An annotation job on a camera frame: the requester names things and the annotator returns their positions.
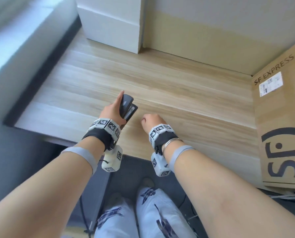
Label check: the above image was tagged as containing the black stapler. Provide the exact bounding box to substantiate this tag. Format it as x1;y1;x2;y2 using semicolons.
118;94;139;121

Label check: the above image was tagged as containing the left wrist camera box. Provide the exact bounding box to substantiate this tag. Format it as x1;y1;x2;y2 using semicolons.
102;145;123;173

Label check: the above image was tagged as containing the white box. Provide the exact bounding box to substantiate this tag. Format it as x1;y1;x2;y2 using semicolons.
75;0;148;54

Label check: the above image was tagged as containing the person's right shoe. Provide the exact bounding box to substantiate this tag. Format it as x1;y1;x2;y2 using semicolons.
137;178;156;194

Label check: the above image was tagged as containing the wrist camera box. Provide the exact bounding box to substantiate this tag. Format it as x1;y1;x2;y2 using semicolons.
151;153;172;177
102;145;123;173

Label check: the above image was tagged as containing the wrist marker band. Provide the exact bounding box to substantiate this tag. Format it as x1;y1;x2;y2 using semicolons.
82;118;121;151
148;124;184;154

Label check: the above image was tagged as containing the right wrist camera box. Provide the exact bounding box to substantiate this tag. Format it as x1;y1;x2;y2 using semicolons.
151;153;172;177

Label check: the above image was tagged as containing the person's leg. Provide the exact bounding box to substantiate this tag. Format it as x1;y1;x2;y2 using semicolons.
136;187;200;238
94;195;139;238

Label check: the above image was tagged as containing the person's left shoe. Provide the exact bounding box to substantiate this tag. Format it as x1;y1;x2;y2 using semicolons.
106;192;125;209

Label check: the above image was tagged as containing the black floor cable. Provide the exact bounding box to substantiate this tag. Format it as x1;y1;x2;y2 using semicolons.
78;195;95;235

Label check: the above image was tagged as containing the person's left hand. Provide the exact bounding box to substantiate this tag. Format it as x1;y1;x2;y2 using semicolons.
99;90;127;127

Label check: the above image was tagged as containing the person's left forearm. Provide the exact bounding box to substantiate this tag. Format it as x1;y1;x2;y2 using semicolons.
0;139;106;238

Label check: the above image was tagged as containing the white shipping label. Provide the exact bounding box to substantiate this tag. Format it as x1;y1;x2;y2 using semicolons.
259;71;284;98

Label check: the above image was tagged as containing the person's left leg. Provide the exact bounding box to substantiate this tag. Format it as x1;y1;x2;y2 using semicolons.
94;195;139;238

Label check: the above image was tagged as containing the person's right hand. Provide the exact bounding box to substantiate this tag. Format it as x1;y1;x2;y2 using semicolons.
140;114;168;136

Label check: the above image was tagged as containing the large printed cardboard box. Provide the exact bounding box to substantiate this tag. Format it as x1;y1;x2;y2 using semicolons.
251;43;295;190

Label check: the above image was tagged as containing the silver bracelet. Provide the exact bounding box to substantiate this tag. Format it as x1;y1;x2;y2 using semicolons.
161;138;184;155

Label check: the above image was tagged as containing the grey tape band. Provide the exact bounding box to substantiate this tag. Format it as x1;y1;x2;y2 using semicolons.
168;145;195;170
61;147;98;174

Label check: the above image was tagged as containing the person's right forearm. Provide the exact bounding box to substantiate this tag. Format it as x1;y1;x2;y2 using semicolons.
162;141;295;238

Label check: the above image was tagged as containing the left wrist marker band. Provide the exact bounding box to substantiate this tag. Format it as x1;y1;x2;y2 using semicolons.
82;118;121;151

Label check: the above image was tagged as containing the person's right leg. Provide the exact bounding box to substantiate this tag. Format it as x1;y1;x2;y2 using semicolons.
136;187;200;238

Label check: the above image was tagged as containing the person's shoe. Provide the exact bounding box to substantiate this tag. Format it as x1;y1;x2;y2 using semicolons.
106;192;125;209
137;178;156;194

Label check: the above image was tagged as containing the right wrist marker band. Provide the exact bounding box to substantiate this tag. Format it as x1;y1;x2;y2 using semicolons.
148;124;184;154

